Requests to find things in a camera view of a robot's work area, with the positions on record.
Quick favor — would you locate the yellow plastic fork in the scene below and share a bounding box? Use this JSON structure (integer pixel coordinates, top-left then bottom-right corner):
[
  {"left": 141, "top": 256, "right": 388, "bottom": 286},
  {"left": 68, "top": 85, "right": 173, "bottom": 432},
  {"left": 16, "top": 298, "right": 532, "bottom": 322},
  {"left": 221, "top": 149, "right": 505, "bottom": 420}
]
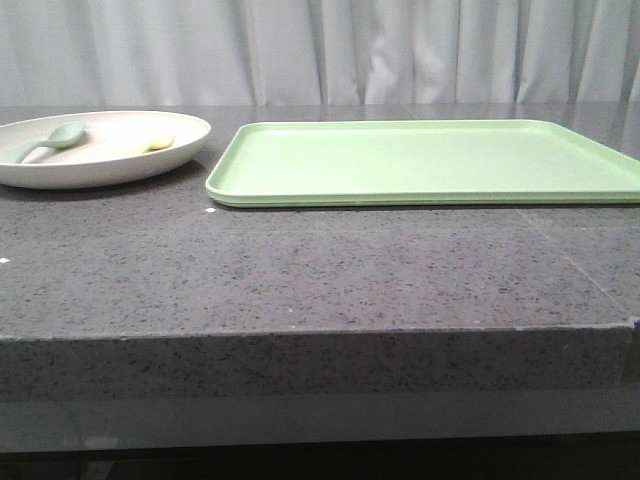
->
[{"left": 134, "top": 135, "right": 174, "bottom": 154}]

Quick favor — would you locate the light green spoon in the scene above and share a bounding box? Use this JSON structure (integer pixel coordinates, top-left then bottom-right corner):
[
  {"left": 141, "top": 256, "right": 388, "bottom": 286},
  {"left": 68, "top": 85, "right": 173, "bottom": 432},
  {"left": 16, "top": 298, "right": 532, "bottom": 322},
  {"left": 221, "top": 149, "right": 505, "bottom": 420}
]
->
[{"left": 5, "top": 121, "right": 86, "bottom": 164}]

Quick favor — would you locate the light green rectangular tray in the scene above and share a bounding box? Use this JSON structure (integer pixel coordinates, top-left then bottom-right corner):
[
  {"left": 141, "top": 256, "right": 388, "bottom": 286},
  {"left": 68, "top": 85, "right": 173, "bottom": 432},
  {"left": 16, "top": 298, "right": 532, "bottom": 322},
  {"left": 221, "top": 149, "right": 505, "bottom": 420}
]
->
[{"left": 205, "top": 119, "right": 639, "bottom": 208}]

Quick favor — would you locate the white pleated curtain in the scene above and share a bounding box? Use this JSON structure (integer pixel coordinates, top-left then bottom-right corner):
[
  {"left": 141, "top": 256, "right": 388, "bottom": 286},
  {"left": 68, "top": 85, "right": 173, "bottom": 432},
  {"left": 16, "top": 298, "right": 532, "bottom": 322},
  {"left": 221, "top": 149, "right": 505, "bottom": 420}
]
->
[{"left": 1, "top": 1, "right": 639, "bottom": 106}]

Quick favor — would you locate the beige round plate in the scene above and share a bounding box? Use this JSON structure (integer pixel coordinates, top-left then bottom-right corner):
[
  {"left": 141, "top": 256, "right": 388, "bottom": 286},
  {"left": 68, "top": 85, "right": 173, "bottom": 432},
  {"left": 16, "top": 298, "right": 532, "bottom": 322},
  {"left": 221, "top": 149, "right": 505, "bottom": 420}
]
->
[{"left": 1, "top": 110, "right": 211, "bottom": 189}]

